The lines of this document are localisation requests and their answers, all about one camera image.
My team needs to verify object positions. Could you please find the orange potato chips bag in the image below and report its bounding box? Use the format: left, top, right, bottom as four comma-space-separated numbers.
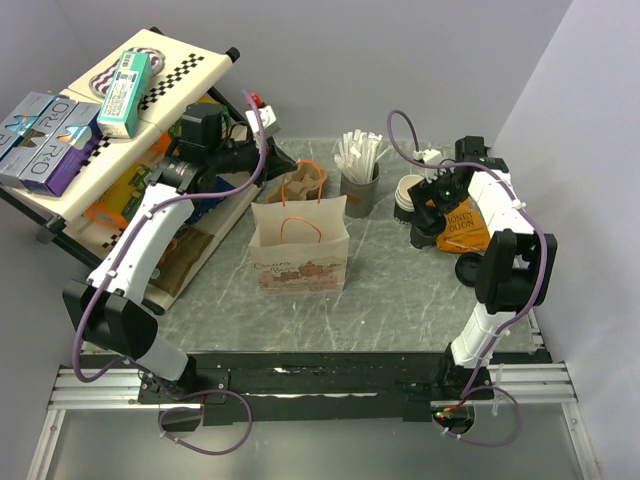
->
436, 199, 490, 254

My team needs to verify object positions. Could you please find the black paper coffee cup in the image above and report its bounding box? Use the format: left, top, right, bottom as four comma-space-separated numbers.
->
410, 225, 440, 250

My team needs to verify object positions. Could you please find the cream tiered display shelf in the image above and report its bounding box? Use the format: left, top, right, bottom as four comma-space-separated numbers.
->
0, 28, 266, 316

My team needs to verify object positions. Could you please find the stack of paper cups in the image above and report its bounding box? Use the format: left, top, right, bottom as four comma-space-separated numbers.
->
393, 174, 423, 225

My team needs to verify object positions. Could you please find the brown cardboard cup carrier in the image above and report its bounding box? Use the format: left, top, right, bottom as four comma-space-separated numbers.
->
265, 159, 328, 204

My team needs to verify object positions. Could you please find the purple wavy pouch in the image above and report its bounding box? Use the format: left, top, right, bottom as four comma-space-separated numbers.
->
87, 46, 167, 99

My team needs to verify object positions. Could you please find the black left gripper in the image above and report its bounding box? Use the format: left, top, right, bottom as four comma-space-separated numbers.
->
208, 133, 298, 188

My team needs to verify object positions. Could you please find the purple R+O box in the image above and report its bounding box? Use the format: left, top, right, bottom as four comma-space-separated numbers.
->
19, 102, 102, 197

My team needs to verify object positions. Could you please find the brown paper takeout bag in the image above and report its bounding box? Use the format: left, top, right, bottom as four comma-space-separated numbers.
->
249, 193, 350, 295

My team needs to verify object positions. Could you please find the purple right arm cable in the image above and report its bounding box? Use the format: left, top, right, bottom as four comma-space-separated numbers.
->
387, 109, 551, 446

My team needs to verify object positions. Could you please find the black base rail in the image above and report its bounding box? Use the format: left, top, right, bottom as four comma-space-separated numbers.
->
137, 349, 551, 427

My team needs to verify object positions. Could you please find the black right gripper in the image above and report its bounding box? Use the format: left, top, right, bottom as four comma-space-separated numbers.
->
407, 165, 467, 227

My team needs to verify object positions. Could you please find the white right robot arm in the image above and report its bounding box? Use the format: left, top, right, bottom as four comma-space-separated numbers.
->
408, 136, 558, 399

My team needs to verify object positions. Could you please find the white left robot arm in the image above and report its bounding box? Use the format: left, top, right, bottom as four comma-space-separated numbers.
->
63, 95, 296, 402

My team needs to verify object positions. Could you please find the grey straw holder cup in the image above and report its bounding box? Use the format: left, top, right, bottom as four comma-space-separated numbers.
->
340, 164, 380, 219

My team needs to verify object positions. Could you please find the teal product box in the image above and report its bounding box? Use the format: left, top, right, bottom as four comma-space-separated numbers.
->
97, 50, 152, 139

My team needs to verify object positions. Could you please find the orange green box lower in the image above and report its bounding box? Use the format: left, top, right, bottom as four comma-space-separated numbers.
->
85, 163, 151, 229

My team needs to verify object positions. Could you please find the silver R+O box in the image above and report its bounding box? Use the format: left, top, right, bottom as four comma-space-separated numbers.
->
1, 92, 56, 188

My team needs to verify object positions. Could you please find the white wrapped straws bundle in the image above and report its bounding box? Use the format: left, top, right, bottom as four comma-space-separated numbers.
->
334, 129, 390, 184

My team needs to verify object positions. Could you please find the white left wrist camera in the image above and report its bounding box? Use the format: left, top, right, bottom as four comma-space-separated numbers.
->
245, 92, 280, 138

